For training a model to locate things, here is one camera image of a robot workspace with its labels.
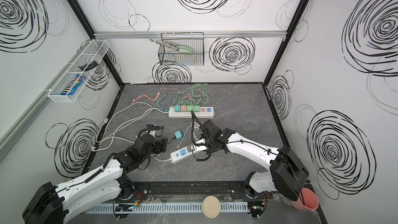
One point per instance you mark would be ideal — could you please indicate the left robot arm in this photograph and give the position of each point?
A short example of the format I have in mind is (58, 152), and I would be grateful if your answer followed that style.
(59, 204)

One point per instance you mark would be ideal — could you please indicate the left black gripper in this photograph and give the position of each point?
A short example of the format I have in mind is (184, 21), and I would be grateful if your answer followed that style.
(160, 144)

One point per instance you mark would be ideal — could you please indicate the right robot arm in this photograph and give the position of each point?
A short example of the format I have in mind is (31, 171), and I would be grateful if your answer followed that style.
(285, 173)

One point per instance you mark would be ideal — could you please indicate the clear wall shelf basket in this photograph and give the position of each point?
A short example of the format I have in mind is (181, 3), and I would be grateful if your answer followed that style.
(96, 79)

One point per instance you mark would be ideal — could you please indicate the black wire basket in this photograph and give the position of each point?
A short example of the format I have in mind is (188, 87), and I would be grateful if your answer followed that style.
(193, 40)

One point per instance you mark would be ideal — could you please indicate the short blue power strip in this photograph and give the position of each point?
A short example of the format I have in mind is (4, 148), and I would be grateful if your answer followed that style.
(185, 152)

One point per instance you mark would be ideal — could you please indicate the black remote control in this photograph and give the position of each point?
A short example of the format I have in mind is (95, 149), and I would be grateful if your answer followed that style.
(88, 66)

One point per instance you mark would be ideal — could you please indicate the white slotted cable duct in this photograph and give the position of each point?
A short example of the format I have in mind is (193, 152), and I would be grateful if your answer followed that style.
(160, 208)

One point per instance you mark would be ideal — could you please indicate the green tongs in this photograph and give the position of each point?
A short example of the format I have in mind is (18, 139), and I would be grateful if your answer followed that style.
(179, 48)

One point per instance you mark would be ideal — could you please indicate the long colourful power strip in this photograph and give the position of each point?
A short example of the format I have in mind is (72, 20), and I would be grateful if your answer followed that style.
(203, 113)

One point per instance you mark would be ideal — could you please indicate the blue candy packet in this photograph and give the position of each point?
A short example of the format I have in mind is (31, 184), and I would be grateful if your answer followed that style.
(75, 83)

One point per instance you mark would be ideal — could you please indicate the teal plug adapter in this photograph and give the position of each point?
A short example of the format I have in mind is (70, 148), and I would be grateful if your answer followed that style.
(179, 135)
(177, 108)

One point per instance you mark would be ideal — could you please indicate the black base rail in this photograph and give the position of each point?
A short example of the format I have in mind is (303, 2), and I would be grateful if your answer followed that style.
(236, 190)

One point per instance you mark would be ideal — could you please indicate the beige round lid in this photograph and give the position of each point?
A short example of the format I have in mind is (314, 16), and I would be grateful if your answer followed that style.
(211, 207)

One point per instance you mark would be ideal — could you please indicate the pink cup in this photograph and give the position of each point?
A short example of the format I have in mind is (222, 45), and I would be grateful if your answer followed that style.
(308, 201)

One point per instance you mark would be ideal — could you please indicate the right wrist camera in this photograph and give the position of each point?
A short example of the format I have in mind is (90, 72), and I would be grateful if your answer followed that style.
(200, 142)

